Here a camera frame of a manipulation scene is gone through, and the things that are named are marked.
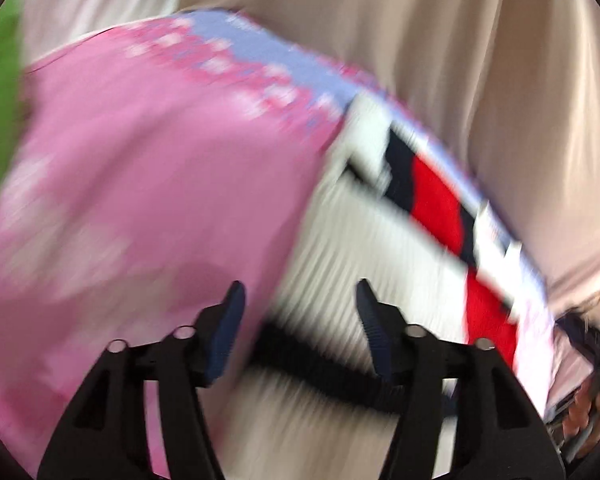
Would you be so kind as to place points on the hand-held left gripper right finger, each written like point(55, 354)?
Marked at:
point(373, 332)

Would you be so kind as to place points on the pink and lavender patterned garment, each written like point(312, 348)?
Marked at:
point(145, 170)

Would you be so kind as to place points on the green cloth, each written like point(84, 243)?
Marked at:
point(0, 105)

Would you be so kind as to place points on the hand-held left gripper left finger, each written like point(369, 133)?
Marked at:
point(227, 332)

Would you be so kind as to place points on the person's right hand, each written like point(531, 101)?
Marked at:
point(585, 407)

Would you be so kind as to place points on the white ribbed red-black striped garment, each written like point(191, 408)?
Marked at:
point(360, 245)

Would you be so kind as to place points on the beige bed sheet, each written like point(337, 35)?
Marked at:
point(430, 35)

